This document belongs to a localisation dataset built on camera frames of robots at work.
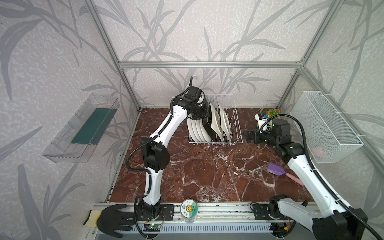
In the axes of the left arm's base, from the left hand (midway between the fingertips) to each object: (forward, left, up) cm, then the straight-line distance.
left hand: (212, 110), depth 84 cm
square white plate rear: (-4, -8, -8) cm, 13 cm away
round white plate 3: (-8, +6, -13) cm, 16 cm away
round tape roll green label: (-47, +11, -16) cm, 51 cm away
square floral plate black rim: (-1, 0, -5) cm, 5 cm away
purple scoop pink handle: (-27, -37, -20) cm, 50 cm away
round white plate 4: (-9, +3, -12) cm, 15 cm away
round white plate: (-6, +12, -11) cm, 17 cm away
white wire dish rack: (+29, -15, -22) cm, 40 cm away
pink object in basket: (-23, -52, -4) cm, 57 cm away
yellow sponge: (-49, +58, -25) cm, 80 cm away
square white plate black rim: (-3, -3, -8) cm, 9 cm away
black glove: (-51, +48, -22) cm, 73 cm away
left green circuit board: (-53, +29, -27) cm, 66 cm away
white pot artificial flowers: (+6, -40, -9) cm, 41 cm away
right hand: (-10, -20, -1) cm, 23 cm away
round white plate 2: (-6, +9, -11) cm, 16 cm away
